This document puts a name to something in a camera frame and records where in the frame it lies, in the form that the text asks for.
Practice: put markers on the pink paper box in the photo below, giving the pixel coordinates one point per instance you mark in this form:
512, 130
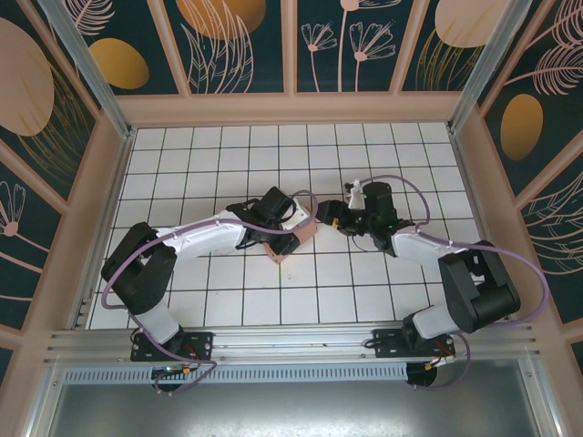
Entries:
304, 231

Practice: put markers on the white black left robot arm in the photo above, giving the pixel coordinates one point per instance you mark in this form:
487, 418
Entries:
205, 236

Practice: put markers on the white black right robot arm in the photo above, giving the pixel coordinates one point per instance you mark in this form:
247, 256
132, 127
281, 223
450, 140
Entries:
419, 248

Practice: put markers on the grey metal sheet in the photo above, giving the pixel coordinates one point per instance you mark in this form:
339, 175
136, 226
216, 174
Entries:
291, 409

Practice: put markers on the small green circuit board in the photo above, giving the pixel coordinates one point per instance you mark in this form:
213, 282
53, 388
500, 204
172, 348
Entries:
175, 372

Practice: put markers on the yellow power connector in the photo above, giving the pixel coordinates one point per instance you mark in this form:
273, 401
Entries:
432, 365

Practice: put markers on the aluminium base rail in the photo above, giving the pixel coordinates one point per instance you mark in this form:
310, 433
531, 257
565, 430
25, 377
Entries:
291, 343

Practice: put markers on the aluminium frame post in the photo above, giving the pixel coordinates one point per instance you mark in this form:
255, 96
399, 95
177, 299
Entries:
484, 68
101, 86

